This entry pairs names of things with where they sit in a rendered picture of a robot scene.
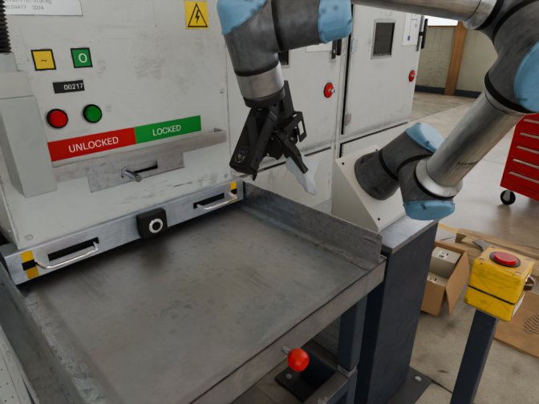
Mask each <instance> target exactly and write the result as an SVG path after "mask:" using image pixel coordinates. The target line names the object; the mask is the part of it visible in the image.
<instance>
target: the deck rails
mask: <svg viewBox="0 0 539 404"><path fill-rule="evenodd" d="M228 205H229V206H231V207H233V208H236V209H238V210H240V211H242V212H244V213H246V214H248V215H251V216H253V217H255V218H257V219H259V220H261V221H263V222H265V223H267V224H270V225H272V226H274V227H275V228H278V229H280V230H282V231H284V232H287V233H289V234H290V235H292V236H295V237H297V238H299V239H301V240H304V241H305V242H307V243H309V244H312V245H313V246H316V247H318V248H320V249H322V250H324V251H326V252H328V253H331V254H333V255H335V256H337V257H339V258H341V259H343V260H345V261H348V262H350V263H352V264H353V265H356V266H358V267H360V268H361V269H365V270H367V271H368V272H370V271H371V270H372V269H373V268H375V267H376V266H377V265H379V264H380V262H379V257H380V251H381V244H382V239H383V235H381V234H379V233H377V232H373V231H371V230H369V229H367V228H363V227H361V226H358V225H357V224H353V223H351V222H349V221H346V220H343V219H340V218H338V217H336V216H332V215H331V214H328V213H326V212H323V211H320V210H318V209H316V208H312V207H310V206H308V205H305V204H302V203H300V202H297V201H296V200H292V199H290V198H287V197H285V196H282V195H279V194H277V193H275V192H271V191H270V190H267V189H265V188H261V187H259V186H257V185H255V184H251V183H249V182H247V181H244V180H243V199H242V200H239V201H236V202H234V203H231V204H228ZM364 235H366V236H369V237H372V238H374V239H376V244H372V243H371V242H368V241H366V240H364ZM0 285H1V287H2V289H3V291H4V292H5V294H6V296H7V297H8V299H9V301H10V303H11V304H12V306H13V308H14V310H15V312H16V313H17V314H18V317H19V318H20V320H21V322H22V323H23V325H24V327H25V329H26V331H27V332H28V334H29V335H30V338H31V340H32V341H33V343H34V344H35V346H36V348H37V350H38V351H39V353H40V355H41V356H42V358H43V360H44V361H45V363H46V365H47V367H48V369H49V371H50V372H51V374H52V376H53V377H54V379H55V381H56V382H57V384H58V386H59V388H60V390H61V391H62V393H63V395H64V397H65V398H66V400H67V402H68V403H69V404H113V402H112V401H111V399H110V398H109V397H108V396H107V394H106V392H105V391H104V390H103V388H102V386H101V385H100V384H99V383H98V381H97V380H96V378H95V376H94V375H93V373H92V372H91V371H90V370H89V368H88V367H87V365H86V363H85V362H84V361H83V359H82V358H81V357H80V355H79V353H78V352H77V351H76V349H75V347H74V346H73V345H72V344H71V342H70V341H69V339H68V338H67V336H66V334H65V333H64V332H63V331H62V329H61V328H60V326H59V324H58V323H57V322H56V320H55V319H54V318H53V316H52V315H51V313H50V312H49V310H48V309H47V307H46V306H45V305H44V303H43V302H42V300H41V299H40V297H39V295H38V294H37V293H36V292H35V290H34V289H33V287H32V286H31V284H30V283H29V281H24V282H23V283H20V284H17V285H15V283H14V282H13V281H12V279H11V277H10V275H9V274H8V272H7V271H6V269H5V268H4V266H3V265H2V262H1V261H0Z"/></svg>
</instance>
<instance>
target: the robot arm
mask: <svg viewBox="0 0 539 404"><path fill-rule="evenodd" d="M351 4H355V5H360V6H369V7H374V8H380V9H385V10H394V11H399V12H405V13H410V14H419V15H425V16H430V17H435V18H445V19H450V20H455V21H460V22H462V23H463V24H464V26H465V27H466V28H468V29H470V30H478V31H480V32H482V33H484V34H486V35H487V36H488V37H489V39H490V40H491V41H492V44H493V45H494V47H495V50H496V52H497V55H498V57H497V59H496V61H495V63H494V64H493V65H492V66H491V67H490V69H489V70H488V72H487V73H486V74H485V76H484V80H483V83H484V90H483V92H482V93H481V94H480V96H479V97H478V98H477V100H476V101H475V102H474V104H473V105H472V106H471V107H470V108H469V109H468V111H467V112H466V113H465V115H464V116H463V117H462V119H461V120H460V121H459V123H458V124H457V125H456V126H455V127H454V128H453V130H452V131H451V133H450V134H449V135H448V137H447V138H446V139H444V138H443V137H442V136H441V134H440V133H439V132H438V131H437V130H435V129H434V128H433V127H431V126H429V125H428V124H426V123H415V124H414V125H412V126H411V127H409V128H407V129H405V131H404V132H403V133H401V134H400V135H398V136H397V137H396V138H394V139H393V140H392V141H391V142H390V143H388V144H387V145H385V146H384V147H383V148H381V149H380V150H378V151H373V152H371V153H367V154H365V155H363V156H361V157H360V158H358V159H357V160H356V162H355V167H354V170H355V177H356V179H357V181H358V182H359V185H360V186H361V188H362V189H363V190H364V191H365V192H366V193H367V194H368V195H369V196H371V197H373V198H374V199H377V200H387V199H388V198H390V197H391V196H393V195H394V194H395V193H396V191H397V190H398V189H399V188H400V191H401V195H402V199H403V206H404V209H405V212H406V214H407V216H409V217H410V218H412V219H413V220H438V219H441V218H444V217H446V216H449V215H451V214H453V213H454V211H455V209H456V208H455V205H456V204H455V203H454V201H453V198H454V197H455V196H456V195H457V194H458V193H459V192H460V190H461V189H462V187H463V184H464V180H463V178H464V177H465V176H466V175H467V174H468V173H469V172H470V171H471V170H472V169H473V168H474V167H475V166H476V165H477V164H478V163H479V162H480V161H481V160H482V159H483V158H484V157H485V156H486V155H487V154H488V153H489V152H490V151H491V150H492V149H493V148H494V147H495V146H496V145H497V144H498V143H499V142H500V141H501V140H502V139H503V138H504V137H505V136H506V135H507V133H508V132H509V131H510V130H511V129H512V128H513V127H514V126H515V125H516V124H517V123H518V122H519V121H520V120H521V119H522V118H523V117H524V116H525V115H534V114H537V113H539V0H218V2H217V13H218V17H219V20H220V24H221V29H222V31H221V33H222V35H224V38H225V43H226V46H227V49H228V52H229V57H230V59H231V62H232V65H233V69H234V72H235V75H236V78H237V83H238V86H239V89H240V92H241V95H242V96H243V99H244V102H245V105H246V106H247V107H250V108H251V109H250V111H249V114H248V116H247V119H246V121H245V125H244V127H243V129H242V131H241V135H240V137H239V140H238V141H237V145H236V147H235V149H234V152H233V155H232V158H231V160H230V162H229V166H230V167H231V168H232V169H234V170H235V171H237V172H240V173H245V174H249V175H250V177H251V180H252V181H255V180H256V177H257V170H258V169H259V163H260V162H262V160H263V158H265V157H266V156H268V157H273V158H275V159H276V160H279V159H280V158H281V157H282V155H284V156H285V157H286V168H287V169H288V170H289V171H290V172H292V173H293V174H294V175H295V176H296V177H297V179H298V182H299V183H300V184H301V185H302V186H303V187H304V189H305V191H306V192H308V193H310V194H312V195H314V196H315V195H316V194H317V188H316V185H315V182H314V174H315V172H316V170H317V168H318V159H317V158H316V157H315V156H307V157H306V156H304V155H303V154H302V153H301V152H300V151H299V150H298V148H297V146H296V145H295V144H296V143H297V142H298V138H299V142H302V141H303V140H304V139H305V138H306V137H307V134H306V127H305V123H304V119H303V114H302V111H295V110H294V105H293V101H292V98H291V94H290V87H289V83H288V80H283V76H282V69H281V65H280V62H279V59H278V52H283V51H289V50H293V49H298V48H302V47H305V46H313V45H317V44H321V43H323V44H327V43H329V42H331V41H334V40H337V39H341V38H345V37H347V36H349V35H350V33H351V31H352V15H351ZM292 115H296V116H295V117H293V116H292ZM301 121H302V127H303V131H304V132H303V133H302V134H301V135H300V129H299V127H298V124H299V123H300V122H301Z"/></svg>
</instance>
